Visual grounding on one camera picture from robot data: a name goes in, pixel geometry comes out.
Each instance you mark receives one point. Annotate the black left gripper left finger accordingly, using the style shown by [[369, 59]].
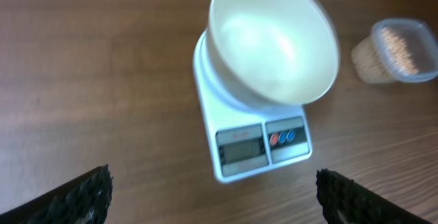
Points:
[[85, 199]]

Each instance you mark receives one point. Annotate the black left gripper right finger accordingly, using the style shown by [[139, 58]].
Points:
[[345, 201]]

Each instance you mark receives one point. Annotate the clear plastic container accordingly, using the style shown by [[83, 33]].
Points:
[[422, 43]]

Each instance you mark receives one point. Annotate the yellow soybeans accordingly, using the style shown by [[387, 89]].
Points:
[[378, 57]]

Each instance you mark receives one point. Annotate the white bowl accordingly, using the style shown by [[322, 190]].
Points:
[[285, 51]]

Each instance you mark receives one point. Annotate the white digital kitchen scale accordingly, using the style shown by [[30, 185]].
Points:
[[245, 140]]

